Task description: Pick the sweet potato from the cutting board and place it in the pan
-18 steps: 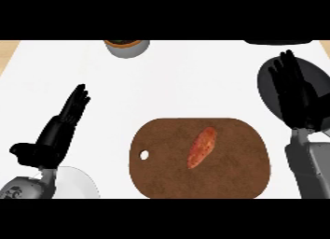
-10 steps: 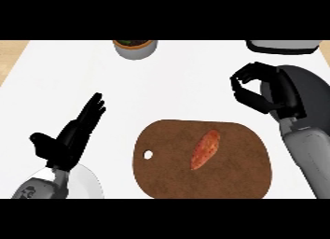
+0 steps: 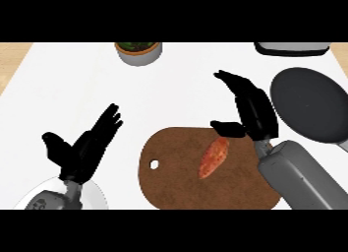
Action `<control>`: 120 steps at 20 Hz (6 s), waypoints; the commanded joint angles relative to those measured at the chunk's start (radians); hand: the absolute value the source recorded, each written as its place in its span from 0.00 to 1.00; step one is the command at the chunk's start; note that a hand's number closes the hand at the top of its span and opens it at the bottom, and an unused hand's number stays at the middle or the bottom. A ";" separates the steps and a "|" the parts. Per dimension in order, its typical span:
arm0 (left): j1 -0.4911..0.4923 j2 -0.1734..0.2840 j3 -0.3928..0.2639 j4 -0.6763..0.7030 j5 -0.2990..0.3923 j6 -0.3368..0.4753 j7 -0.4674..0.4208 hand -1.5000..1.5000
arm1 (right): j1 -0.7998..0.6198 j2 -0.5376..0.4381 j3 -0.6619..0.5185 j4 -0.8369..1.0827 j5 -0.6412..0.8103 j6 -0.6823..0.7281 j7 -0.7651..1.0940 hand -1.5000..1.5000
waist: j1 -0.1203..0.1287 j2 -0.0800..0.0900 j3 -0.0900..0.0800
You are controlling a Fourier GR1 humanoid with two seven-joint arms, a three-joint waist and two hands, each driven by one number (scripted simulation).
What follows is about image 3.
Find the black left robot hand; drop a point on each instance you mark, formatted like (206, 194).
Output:
(87, 147)

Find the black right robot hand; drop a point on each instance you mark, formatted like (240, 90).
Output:
(251, 108)

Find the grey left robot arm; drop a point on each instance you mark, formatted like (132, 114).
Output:
(60, 197)

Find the dark grey frying pan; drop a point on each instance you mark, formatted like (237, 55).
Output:
(311, 105)

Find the brown wooden cutting board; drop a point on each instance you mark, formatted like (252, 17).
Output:
(190, 177)

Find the white round plate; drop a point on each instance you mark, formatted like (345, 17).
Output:
(91, 197)

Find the grey and black appliance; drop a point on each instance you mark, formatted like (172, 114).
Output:
(290, 49)

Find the grey pot with green plant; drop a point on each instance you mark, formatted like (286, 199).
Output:
(138, 54)

